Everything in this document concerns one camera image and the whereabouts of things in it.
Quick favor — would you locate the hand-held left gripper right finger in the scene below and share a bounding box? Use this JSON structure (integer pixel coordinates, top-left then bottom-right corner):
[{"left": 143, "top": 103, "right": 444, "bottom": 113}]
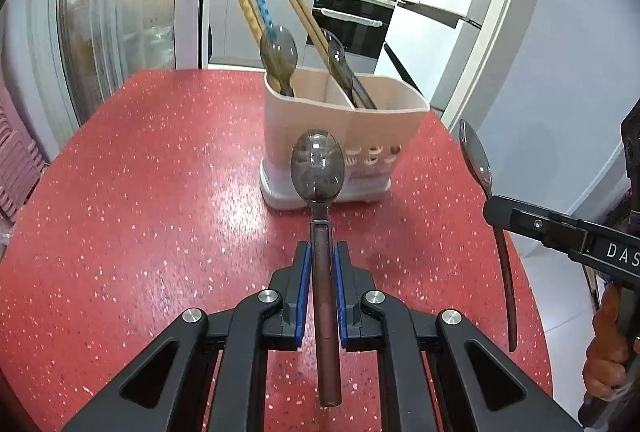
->
[{"left": 334, "top": 241, "right": 556, "bottom": 432}]

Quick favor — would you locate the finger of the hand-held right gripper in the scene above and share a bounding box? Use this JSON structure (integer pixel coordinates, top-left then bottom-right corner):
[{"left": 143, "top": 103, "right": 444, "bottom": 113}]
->
[{"left": 482, "top": 194, "right": 594, "bottom": 264}]

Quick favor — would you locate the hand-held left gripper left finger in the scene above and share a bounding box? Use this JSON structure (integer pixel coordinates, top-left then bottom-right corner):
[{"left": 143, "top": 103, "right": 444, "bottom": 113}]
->
[{"left": 62, "top": 241, "right": 311, "bottom": 432}]

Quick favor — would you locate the dark translucent spoon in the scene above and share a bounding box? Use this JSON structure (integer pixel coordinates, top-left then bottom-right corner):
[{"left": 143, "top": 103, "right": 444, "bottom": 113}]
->
[
  {"left": 291, "top": 128, "right": 346, "bottom": 408},
  {"left": 320, "top": 29, "right": 378, "bottom": 109},
  {"left": 259, "top": 25, "right": 300, "bottom": 99},
  {"left": 458, "top": 119, "right": 519, "bottom": 353}
]

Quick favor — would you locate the beige utensil holder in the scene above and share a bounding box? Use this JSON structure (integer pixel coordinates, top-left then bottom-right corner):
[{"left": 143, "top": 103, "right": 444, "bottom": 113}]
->
[{"left": 259, "top": 67, "right": 432, "bottom": 212}]

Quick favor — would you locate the person's right hand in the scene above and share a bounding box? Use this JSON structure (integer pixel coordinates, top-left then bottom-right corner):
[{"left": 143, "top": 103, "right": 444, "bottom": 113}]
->
[{"left": 582, "top": 284, "right": 630, "bottom": 406}]

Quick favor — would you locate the white refrigerator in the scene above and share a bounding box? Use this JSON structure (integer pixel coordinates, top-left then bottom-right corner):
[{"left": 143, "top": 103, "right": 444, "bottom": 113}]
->
[{"left": 375, "top": 0, "right": 483, "bottom": 114}]

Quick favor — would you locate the black built-in oven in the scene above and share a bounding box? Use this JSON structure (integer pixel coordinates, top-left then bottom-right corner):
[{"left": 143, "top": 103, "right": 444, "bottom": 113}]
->
[{"left": 312, "top": 0, "right": 396, "bottom": 61}]

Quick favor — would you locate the glass sliding door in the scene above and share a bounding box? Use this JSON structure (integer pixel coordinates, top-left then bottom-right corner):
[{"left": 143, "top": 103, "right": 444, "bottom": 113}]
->
[{"left": 54, "top": 0, "right": 213, "bottom": 125}]

